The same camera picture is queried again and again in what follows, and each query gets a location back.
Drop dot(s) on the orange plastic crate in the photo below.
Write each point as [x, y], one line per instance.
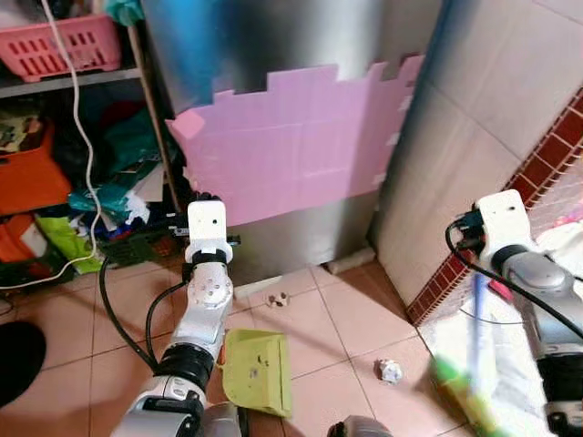
[32, 182]

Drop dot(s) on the stainless steel fridge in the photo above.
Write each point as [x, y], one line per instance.
[273, 36]

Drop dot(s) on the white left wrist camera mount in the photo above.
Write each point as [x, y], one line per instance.
[208, 228]

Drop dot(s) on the teal plastic bag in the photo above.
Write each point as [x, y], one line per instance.
[127, 146]

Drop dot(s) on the teal plastic item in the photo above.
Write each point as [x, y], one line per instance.
[123, 9]

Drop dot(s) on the pink foam mat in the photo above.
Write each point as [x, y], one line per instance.
[291, 146]

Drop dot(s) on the black round stand base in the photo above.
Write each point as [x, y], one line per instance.
[18, 364]

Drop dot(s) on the grey robot right foot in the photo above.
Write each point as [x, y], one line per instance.
[360, 428]

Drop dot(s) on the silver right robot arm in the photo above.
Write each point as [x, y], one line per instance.
[547, 282]

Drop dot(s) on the grey robot foot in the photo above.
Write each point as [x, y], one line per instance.
[360, 428]
[223, 423]

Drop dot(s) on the grey metal shelf rack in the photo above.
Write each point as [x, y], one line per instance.
[73, 82]

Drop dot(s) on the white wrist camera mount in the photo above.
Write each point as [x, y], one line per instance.
[208, 228]
[504, 218]

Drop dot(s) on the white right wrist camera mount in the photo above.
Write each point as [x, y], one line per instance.
[504, 218]

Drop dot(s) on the lime green bag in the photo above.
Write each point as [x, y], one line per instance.
[64, 241]

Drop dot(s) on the grey robot left foot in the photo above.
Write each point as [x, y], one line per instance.
[223, 423]

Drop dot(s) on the dark green plastic basket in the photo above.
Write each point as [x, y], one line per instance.
[137, 248]

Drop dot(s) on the crumpled white paper ball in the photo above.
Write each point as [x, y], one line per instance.
[390, 370]

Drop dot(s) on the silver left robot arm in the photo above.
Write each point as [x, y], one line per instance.
[205, 300]

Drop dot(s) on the small pale floor debris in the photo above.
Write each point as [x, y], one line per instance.
[276, 299]

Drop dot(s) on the pink plastic basket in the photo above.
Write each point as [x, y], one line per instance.
[55, 50]

